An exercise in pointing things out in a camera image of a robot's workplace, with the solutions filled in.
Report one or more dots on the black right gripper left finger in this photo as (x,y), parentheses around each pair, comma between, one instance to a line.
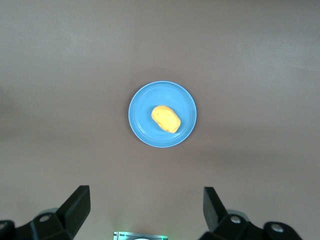
(70,212)

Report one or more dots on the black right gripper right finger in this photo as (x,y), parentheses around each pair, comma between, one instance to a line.
(220,215)

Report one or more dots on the yellow potato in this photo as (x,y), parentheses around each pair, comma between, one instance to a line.
(165,119)

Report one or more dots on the blue round plate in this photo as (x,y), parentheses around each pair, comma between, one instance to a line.
(150,100)

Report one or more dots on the brown table cover sheet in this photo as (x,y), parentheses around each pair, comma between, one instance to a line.
(75,75)

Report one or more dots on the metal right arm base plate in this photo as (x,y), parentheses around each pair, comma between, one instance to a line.
(122,235)

